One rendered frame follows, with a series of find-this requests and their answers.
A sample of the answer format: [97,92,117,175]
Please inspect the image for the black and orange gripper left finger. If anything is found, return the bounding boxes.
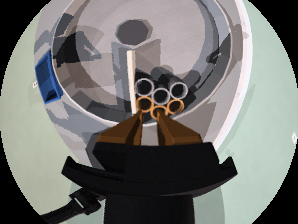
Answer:
[96,109,143,145]

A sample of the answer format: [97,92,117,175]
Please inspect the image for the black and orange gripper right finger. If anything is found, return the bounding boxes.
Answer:
[157,109,203,145]

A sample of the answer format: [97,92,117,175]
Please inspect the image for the bronze bushing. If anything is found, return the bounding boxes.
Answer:
[166,95,184,114]
[136,95,154,112]
[151,103,168,119]

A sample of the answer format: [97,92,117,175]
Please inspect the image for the grey metal ring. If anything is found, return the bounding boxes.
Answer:
[167,77,188,99]
[151,82,170,105]
[134,74,154,97]

